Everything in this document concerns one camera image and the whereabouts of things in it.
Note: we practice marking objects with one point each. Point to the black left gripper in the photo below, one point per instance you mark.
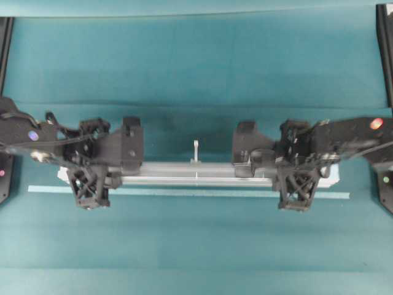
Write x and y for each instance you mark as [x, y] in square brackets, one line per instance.
[92, 143]

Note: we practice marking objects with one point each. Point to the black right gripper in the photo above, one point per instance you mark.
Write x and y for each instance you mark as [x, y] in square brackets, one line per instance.
[252, 150]

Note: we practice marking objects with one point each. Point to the large silver metal rail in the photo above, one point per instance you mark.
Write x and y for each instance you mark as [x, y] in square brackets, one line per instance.
[200, 174]

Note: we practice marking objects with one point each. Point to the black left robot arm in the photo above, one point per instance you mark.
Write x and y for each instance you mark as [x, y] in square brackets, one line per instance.
[43, 140]

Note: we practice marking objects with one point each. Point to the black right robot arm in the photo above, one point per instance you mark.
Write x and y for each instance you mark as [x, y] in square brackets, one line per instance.
[366, 137]

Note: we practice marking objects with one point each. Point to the light blue tape strip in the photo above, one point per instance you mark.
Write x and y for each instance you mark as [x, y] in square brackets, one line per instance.
[129, 191]

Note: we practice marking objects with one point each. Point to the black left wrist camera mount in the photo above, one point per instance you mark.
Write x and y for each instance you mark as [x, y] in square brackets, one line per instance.
[88, 186]

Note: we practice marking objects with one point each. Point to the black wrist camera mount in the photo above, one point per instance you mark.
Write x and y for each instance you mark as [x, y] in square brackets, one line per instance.
[296, 188]
[88, 186]

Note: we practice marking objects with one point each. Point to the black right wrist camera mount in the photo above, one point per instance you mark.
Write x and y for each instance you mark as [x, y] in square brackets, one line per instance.
[296, 188]

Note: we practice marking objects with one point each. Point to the white rail support bracket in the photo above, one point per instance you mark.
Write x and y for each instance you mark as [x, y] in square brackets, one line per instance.
[196, 158]

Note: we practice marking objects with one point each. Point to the black left frame post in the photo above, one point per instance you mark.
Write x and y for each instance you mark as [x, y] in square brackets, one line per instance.
[5, 40]

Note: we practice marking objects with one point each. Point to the black frame post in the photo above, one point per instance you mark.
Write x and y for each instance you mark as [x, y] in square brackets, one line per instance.
[5, 40]
[384, 35]

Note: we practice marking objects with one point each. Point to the black right frame post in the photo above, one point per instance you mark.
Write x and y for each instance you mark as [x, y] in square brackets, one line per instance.
[384, 35]

